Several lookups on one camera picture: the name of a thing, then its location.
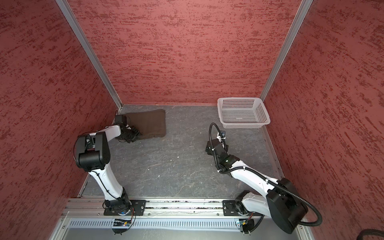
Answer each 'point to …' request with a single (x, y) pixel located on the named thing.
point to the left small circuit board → (121, 222)
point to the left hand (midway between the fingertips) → (141, 136)
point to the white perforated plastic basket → (242, 112)
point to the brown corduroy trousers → (150, 124)
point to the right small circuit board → (247, 225)
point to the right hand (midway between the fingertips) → (213, 146)
